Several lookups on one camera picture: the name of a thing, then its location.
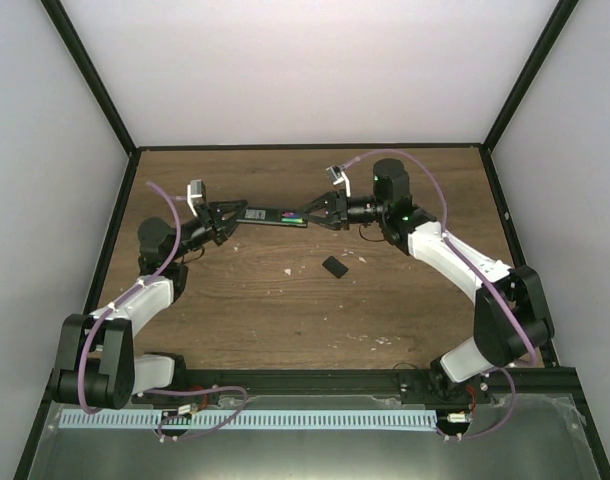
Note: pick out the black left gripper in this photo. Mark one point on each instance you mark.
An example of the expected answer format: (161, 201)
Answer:
(208, 213)

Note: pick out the black enclosure frame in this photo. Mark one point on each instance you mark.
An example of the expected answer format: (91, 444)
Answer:
(266, 315)

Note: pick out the black remote control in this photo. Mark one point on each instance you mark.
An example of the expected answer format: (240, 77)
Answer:
(268, 216)

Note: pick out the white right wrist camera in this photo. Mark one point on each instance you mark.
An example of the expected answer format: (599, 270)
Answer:
(339, 178)

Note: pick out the green AAA battery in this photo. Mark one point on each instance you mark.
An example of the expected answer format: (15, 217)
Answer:
(291, 220)

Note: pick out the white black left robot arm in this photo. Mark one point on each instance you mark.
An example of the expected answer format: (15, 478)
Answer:
(96, 366)

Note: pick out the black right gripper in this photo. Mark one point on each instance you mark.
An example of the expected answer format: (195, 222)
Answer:
(341, 204)

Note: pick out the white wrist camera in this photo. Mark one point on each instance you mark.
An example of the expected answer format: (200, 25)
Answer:
(339, 178)
(195, 194)

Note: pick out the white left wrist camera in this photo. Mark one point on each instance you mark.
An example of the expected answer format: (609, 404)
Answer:
(195, 194)

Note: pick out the light blue slotted cable duct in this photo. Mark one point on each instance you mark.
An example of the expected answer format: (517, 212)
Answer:
(388, 420)

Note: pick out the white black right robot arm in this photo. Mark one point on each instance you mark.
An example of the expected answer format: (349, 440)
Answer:
(511, 314)

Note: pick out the black battery compartment cover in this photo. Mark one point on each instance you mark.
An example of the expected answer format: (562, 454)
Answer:
(335, 267)

